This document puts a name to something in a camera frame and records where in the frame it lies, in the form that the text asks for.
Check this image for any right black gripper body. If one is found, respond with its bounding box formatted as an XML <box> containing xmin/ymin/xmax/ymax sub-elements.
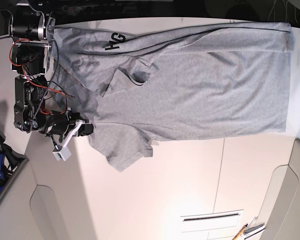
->
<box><xmin>41</xmin><ymin>110</ymin><xmax>89</xmax><ymax>144</ymax></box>

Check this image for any grey T-shirt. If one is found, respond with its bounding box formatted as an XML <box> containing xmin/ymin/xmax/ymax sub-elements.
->
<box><xmin>52</xmin><ymin>22</ymin><xmax>294</xmax><ymax>172</ymax></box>

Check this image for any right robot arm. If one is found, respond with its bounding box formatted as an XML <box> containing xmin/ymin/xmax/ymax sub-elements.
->
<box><xmin>8</xmin><ymin>0</ymin><xmax>94</xmax><ymax>144</ymax></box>

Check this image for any yellow pencil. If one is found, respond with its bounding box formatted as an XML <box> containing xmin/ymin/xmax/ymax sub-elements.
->
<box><xmin>232</xmin><ymin>224</ymin><xmax>248</xmax><ymax>240</ymax></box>

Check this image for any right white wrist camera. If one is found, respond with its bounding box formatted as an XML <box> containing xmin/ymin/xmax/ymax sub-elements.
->
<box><xmin>52</xmin><ymin>145</ymin><xmax>72</xmax><ymax>161</ymax></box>

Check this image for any white cable slot cover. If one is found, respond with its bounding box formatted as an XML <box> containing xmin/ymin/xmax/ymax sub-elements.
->
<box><xmin>180</xmin><ymin>209</ymin><xmax>244</xmax><ymax>233</ymax></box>

